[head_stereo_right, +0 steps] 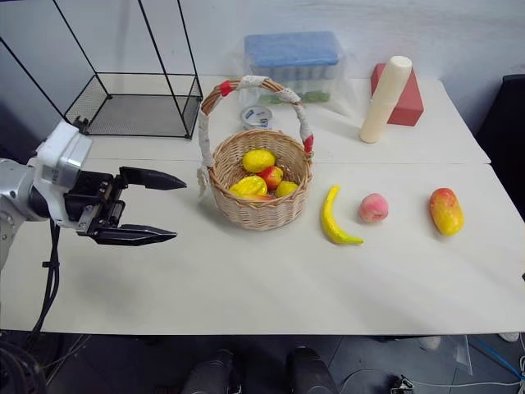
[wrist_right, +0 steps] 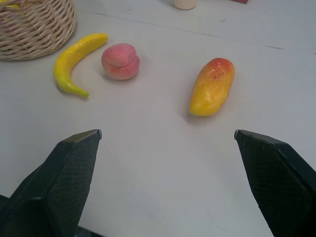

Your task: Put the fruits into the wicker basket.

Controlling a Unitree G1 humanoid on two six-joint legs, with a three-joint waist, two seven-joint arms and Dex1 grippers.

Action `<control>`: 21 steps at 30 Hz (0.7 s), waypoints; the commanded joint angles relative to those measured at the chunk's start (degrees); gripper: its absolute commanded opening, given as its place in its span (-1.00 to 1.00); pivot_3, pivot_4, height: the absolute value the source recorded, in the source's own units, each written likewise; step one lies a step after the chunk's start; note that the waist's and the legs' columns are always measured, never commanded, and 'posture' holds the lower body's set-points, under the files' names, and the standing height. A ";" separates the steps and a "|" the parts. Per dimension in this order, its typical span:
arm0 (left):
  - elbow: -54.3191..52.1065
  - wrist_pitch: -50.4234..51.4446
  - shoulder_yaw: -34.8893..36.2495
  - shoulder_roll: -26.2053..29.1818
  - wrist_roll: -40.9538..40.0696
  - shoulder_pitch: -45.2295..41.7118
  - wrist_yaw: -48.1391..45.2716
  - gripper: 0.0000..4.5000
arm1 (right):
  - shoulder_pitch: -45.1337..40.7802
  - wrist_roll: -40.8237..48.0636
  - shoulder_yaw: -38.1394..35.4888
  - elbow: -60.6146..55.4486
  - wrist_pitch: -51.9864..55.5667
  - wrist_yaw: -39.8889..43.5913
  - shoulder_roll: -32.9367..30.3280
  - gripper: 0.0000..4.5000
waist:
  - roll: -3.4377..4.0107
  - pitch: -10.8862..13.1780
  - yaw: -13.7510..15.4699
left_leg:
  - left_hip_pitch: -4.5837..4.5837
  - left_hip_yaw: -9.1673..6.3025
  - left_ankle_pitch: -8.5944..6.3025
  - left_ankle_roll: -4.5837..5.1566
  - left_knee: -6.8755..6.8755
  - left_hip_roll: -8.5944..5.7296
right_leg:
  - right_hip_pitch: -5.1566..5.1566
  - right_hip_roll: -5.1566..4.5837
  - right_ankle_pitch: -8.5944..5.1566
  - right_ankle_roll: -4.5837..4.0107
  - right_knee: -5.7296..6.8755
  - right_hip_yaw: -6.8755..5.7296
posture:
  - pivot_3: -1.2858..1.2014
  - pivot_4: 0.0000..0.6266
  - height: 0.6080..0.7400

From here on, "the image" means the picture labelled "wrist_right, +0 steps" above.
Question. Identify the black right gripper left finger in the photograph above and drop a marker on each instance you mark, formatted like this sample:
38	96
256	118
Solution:
64	177

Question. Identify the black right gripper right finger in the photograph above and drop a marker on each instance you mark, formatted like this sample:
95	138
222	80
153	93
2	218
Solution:
276	177

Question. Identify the woven wicker basket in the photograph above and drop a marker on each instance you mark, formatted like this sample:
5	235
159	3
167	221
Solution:
32	27

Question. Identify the yellow red mango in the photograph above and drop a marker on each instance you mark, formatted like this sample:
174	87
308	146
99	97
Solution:
213	86

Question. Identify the yellow banana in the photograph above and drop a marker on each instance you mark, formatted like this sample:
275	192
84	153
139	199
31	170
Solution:
71	61

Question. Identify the pink peach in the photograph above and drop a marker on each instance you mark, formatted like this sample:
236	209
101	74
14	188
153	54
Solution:
120	61

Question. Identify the red box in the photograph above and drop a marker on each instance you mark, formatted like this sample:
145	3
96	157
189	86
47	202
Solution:
240	1

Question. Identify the cream cylindrical container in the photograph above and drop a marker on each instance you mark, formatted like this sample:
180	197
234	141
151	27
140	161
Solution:
185	3

